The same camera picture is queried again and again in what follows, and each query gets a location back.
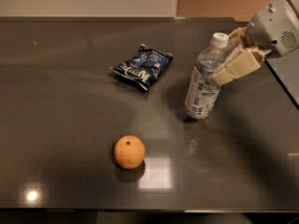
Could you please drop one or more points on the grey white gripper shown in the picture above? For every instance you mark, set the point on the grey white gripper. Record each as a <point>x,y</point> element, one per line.
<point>273,28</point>

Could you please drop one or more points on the blue chip bag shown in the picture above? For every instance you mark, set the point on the blue chip bag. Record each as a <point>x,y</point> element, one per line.
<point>145,68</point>

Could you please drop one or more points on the orange fruit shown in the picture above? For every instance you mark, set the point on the orange fruit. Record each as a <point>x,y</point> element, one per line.
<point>129,152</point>

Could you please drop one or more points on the clear plastic water bottle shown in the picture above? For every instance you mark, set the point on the clear plastic water bottle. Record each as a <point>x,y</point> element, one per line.
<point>201,95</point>

